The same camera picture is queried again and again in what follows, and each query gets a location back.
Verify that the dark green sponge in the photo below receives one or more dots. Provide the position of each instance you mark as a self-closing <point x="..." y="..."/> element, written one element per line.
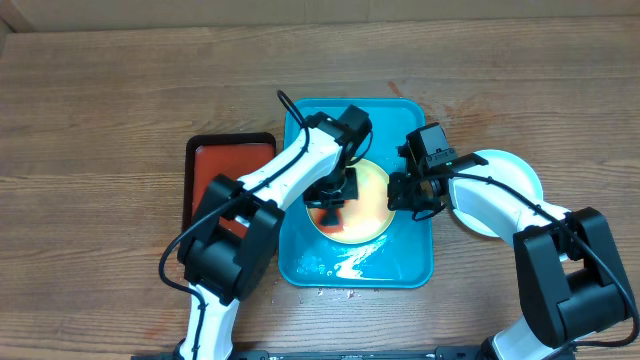
<point x="330" y="221"/>

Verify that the yellow-green plate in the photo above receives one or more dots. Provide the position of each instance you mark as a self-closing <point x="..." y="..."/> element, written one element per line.
<point x="367" y="217"/>

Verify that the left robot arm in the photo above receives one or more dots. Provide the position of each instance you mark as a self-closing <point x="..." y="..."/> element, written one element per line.
<point x="237" y="191"/>

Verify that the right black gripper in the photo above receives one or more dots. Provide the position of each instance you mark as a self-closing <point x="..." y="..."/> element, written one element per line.
<point x="398" y="193"/>

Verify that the teal plastic tray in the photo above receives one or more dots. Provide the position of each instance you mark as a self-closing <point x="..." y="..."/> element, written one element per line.
<point x="402" y="256"/>

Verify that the light blue plate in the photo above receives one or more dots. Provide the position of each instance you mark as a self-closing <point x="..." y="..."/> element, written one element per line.
<point x="512" y="170"/>

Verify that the red and black tray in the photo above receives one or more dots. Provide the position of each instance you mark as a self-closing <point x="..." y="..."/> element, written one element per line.
<point x="232" y="155"/>

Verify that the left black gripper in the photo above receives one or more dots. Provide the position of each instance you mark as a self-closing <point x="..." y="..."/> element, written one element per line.
<point x="313" y="199"/>

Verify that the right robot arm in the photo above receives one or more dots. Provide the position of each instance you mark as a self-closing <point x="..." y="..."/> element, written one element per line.
<point x="572" y="285"/>

